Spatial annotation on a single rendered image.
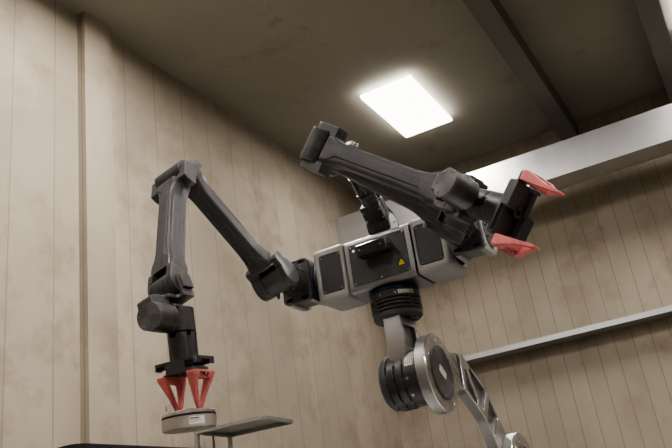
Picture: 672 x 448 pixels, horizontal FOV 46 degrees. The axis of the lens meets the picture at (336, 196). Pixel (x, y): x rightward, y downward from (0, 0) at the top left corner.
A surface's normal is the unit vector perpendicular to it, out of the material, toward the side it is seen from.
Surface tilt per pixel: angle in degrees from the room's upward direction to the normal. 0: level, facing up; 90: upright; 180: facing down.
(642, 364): 90
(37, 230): 90
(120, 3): 180
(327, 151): 87
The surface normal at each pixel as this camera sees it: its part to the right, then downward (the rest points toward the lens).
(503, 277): -0.48, -0.29
